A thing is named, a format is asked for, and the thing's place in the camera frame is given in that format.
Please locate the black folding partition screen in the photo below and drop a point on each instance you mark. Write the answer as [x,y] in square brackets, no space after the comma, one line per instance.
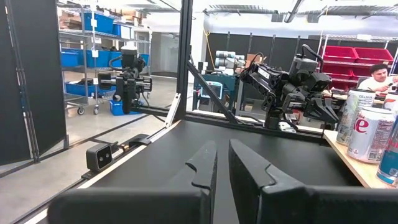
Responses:
[37,77]

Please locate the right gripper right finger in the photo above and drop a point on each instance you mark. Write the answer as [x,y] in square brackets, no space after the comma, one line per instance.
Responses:
[248,186]

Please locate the blue storage bin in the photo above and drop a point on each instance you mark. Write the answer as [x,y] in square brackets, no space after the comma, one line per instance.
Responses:
[121,31]
[96,58]
[81,89]
[102,22]
[69,59]
[117,108]

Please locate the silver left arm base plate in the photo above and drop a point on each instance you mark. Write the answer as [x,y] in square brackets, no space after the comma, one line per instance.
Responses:
[286,127]

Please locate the grey can with dark lid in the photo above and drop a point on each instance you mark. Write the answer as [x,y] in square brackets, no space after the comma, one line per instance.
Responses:
[354,115]

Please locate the blue silver Red Bull can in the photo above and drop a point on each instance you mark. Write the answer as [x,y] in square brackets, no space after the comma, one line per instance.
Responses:
[390,161]

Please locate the white framed tablet screen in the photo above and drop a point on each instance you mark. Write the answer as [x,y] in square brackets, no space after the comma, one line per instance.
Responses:
[211,89]

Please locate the person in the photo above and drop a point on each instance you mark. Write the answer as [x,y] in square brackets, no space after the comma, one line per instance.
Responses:
[377,81]

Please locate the black table mat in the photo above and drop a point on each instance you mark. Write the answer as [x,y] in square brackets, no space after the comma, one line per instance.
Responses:
[280,155]

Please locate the small black table camera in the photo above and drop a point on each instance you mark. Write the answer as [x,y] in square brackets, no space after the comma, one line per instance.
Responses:
[99,157]

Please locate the black table clamp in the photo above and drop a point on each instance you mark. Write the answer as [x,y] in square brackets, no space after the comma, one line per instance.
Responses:
[140,139]

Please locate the silver Diet Coke can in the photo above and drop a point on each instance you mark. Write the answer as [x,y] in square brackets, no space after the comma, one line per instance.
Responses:
[391,101]

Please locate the brown cardboard box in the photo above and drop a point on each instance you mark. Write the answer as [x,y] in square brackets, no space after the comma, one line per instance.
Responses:
[253,57]

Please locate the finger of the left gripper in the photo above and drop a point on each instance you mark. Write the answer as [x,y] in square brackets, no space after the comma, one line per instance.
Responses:
[332,117]
[314,107]

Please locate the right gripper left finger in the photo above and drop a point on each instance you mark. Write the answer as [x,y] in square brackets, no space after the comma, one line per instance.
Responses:
[199,186]

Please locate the red storage bin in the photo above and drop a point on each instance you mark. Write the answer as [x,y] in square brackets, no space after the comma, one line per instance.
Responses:
[337,70]
[340,53]
[373,56]

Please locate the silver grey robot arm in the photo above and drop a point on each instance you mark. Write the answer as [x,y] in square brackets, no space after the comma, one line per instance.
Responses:
[228,59]

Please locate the stacked brown cardboard boxes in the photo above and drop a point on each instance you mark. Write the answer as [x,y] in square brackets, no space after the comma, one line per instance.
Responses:
[70,20]

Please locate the silver can with white lid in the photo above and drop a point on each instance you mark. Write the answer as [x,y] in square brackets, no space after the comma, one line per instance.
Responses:
[370,137]

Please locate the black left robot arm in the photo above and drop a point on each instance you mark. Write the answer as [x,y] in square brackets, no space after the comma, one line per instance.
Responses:
[270,79]

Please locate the wooden shelf board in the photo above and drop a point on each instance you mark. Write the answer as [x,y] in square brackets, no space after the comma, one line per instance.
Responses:
[357,165]

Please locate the teal cart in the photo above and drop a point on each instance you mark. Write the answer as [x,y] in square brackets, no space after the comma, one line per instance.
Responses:
[230,82]

